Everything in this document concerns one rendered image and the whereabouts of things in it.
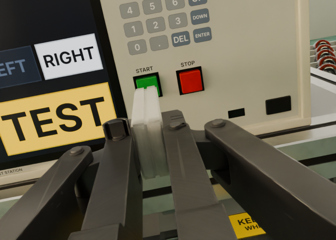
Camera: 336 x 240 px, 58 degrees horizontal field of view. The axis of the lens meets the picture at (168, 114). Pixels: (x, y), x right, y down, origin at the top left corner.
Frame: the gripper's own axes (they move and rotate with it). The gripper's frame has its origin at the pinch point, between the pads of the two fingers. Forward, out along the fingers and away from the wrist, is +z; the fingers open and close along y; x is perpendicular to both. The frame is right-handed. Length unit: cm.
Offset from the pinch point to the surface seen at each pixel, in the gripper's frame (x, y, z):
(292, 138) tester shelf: -6.7, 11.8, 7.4
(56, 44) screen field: 4.9, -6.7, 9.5
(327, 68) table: -34, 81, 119
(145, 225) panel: -24.2, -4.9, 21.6
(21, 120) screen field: -0.9, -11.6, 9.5
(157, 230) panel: -25.5, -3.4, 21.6
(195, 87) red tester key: -0.7, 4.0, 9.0
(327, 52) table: -34, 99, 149
